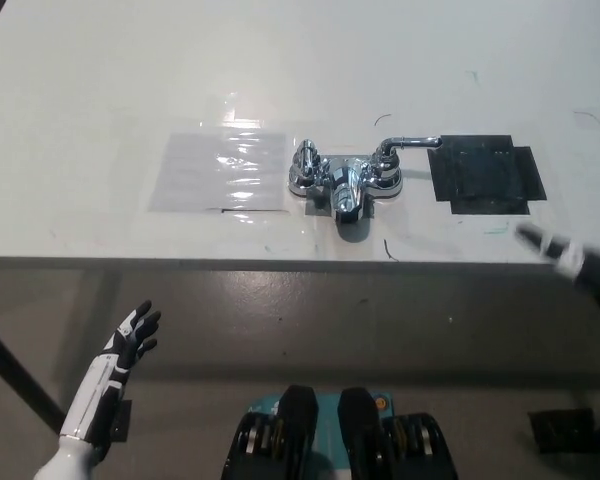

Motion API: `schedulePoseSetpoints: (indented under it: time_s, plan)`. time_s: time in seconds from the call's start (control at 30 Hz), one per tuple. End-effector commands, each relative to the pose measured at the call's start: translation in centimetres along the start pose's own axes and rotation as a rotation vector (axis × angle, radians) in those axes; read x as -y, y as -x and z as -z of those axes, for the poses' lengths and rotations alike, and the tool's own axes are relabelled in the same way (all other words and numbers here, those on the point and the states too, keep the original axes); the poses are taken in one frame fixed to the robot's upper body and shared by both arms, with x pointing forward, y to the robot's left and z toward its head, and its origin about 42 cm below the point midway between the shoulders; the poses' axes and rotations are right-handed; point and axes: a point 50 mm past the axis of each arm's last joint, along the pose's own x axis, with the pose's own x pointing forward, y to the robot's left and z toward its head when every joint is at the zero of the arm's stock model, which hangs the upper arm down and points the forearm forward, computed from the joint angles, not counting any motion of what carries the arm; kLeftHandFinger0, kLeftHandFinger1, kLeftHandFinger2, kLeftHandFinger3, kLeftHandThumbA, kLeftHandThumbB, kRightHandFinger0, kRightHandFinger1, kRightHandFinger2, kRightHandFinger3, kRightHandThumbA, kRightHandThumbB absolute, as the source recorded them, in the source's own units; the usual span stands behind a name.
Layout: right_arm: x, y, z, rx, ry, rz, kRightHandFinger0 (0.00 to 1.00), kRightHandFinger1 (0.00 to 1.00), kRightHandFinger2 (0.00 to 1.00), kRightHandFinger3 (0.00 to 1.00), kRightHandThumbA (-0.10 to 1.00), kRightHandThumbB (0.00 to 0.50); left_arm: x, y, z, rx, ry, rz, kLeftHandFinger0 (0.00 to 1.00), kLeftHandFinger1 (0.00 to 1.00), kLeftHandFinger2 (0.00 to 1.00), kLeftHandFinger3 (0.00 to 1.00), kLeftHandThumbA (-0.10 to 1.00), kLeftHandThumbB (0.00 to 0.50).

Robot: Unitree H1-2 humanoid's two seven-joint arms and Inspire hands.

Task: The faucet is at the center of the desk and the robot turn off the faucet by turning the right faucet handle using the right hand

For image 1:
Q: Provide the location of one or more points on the clear laminated paper sheet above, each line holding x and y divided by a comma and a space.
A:
215, 170

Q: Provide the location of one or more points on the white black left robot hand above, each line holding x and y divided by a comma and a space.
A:
100, 380

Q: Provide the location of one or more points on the black tape patch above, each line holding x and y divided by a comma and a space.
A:
480, 172

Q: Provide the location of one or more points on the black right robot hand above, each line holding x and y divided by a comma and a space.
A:
560, 252

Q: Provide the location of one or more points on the chrome faucet body with spout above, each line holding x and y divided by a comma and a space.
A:
347, 187

